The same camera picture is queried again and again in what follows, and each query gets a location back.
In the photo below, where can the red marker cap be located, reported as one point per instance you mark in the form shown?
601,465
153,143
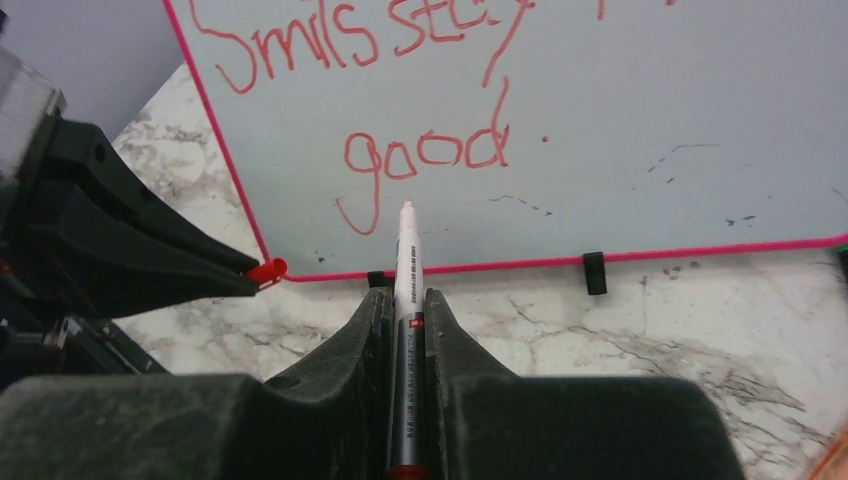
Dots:
268,273

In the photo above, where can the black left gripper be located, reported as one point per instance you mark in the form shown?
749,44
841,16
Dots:
83,243

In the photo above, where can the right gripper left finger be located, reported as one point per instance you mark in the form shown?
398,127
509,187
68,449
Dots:
323,418

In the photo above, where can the pink framed whiteboard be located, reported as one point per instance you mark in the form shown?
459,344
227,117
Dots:
526,133

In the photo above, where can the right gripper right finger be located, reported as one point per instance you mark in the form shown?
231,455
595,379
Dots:
487,422

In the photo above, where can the red white marker pen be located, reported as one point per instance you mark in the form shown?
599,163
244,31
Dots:
407,457

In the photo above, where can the green capped black marker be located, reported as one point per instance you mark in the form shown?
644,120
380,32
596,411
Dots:
841,254

